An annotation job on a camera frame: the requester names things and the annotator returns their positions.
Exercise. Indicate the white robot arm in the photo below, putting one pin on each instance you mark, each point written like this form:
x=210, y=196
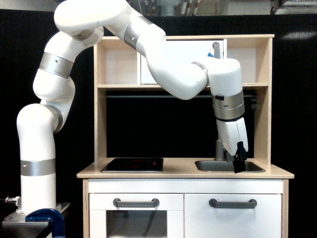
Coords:
x=81, y=24

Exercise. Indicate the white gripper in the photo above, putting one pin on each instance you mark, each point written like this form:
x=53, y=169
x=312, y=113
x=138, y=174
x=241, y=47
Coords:
x=233, y=136

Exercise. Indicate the wooden toy kitchen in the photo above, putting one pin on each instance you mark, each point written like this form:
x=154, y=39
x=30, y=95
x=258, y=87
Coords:
x=118, y=68

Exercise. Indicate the white microwave door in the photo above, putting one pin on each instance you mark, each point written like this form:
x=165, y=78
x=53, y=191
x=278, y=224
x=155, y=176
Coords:
x=179, y=53

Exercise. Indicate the grey toy faucet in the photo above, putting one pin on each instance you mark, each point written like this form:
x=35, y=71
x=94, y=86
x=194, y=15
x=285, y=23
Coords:
x=220, y=152

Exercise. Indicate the grey hanging rail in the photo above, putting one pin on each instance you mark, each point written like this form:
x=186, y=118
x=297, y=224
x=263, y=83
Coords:
x=253, y=96

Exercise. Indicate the grey oven door handle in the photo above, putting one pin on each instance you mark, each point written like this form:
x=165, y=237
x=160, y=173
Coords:
x=118, y=203

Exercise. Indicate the grey microwave door handle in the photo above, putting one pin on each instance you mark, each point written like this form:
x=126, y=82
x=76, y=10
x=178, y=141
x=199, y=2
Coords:
x=217, y=51

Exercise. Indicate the grey toy sink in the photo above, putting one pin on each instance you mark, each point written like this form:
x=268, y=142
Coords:
x=223, y=166

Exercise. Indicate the white cabinet door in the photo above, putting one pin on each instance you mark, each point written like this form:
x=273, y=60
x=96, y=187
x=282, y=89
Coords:
x=203, y=221

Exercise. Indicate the black toy stovetop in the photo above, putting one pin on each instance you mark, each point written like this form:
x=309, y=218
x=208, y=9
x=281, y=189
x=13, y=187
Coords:
x=134, y=165

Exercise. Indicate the white oven door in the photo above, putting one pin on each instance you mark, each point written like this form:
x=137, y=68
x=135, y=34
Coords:
x=164, y=221

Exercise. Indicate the blue c-clamp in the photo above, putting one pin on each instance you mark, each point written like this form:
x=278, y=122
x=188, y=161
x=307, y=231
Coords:
x=54, y=217

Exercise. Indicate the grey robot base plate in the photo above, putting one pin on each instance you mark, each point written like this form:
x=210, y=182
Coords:
x=18, y=217

